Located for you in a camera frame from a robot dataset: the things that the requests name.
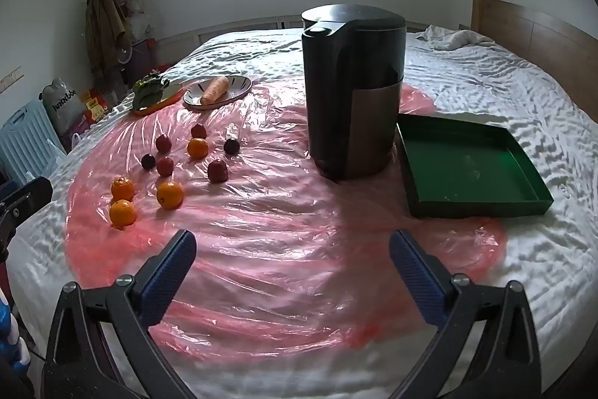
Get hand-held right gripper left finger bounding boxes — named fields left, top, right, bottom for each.
left=41, top=230, right=197, bottom=399

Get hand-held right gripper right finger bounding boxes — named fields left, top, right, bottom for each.
left=389, top=229, right=543, bottom=399

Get orange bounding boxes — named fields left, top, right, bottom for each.
left=187, top=138, right=209, bottom=160
left=156, top=181, right=185, bottom=209
left=111, top=177, right=135, bottom=202
left=109, top=199, right=138, bottom=229

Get green tray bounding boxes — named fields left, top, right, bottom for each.
left=396, top=114, right=554, bottom=220

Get person's left hand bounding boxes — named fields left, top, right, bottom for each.
left=0, top=287, right=31, bottom=381

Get white printed sack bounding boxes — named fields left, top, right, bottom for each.
left=43, top=77, right=87, bottom=133

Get yellow and red packages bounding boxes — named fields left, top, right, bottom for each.
left=79, top=93, right=110, bottom=124

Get pink plastic sheet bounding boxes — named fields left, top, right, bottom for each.
left=63, top=76, right=508, bottom=362

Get green leafy vegetable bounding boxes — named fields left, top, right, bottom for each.
left=132, top=73, right=171, bottom=109

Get orange plate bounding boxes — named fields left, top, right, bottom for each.
left=131, top=83, right=184, bottom=116

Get dark purple cabinet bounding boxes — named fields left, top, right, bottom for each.
left=124, top=38, right=157, bottom=86

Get brown coat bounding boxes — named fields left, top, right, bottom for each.
left=85, top=0, right=134, bottom=91

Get carrot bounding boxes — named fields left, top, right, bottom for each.
left=201, top=76, right=231, bottom=105

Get patterned white plate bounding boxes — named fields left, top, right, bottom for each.
left=183, top=76, right=253, bottom=110

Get black electric kettle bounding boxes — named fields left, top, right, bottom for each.
left=301, top=4, right=406, bottom=181

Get plastic bags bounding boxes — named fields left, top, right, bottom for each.
left=126, top=0, right=155, bottom=40

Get crumpled white quilt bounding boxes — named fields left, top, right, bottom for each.
left=413, top=25, right=496, bottom=50

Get wooden headboard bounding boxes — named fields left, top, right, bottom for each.
left=471, top=0, right=598, bottom=122

